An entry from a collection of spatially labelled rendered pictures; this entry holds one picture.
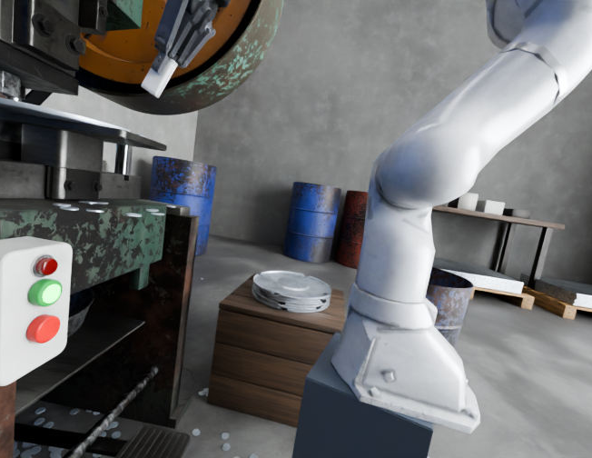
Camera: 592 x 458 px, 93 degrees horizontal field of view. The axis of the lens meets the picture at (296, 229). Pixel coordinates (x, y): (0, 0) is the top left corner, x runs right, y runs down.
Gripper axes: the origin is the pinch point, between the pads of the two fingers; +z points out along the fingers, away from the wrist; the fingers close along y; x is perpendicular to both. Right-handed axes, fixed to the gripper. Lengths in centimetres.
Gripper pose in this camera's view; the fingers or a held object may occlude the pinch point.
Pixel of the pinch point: (159, 74)
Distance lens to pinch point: 61.8
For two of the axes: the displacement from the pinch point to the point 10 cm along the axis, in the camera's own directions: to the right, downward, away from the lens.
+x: -8.3, -5.6, -0.1
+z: -5.6, 8.2, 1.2
